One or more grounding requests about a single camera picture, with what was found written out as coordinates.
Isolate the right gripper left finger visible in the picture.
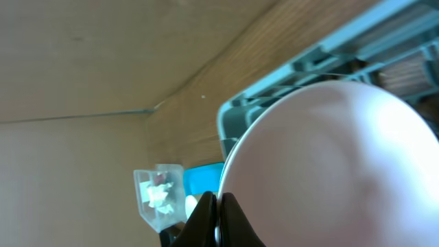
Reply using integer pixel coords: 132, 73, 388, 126
170, 191, 217, 247

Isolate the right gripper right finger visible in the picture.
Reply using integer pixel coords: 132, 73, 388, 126
219, 193, 265, 247

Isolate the pink bowl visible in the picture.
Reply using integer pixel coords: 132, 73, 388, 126
220, 81, 438, 246

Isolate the grey dishwasher rack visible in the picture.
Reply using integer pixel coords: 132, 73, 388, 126
217, 0, 438, 157

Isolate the white paper cup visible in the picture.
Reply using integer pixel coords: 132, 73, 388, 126
185, 195, 198, 219

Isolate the teal plastic tray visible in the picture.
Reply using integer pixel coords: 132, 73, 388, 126
183, 162, 224, 196

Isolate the clear plastic bin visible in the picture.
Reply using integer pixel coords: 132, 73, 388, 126
133, 164, 187, 233

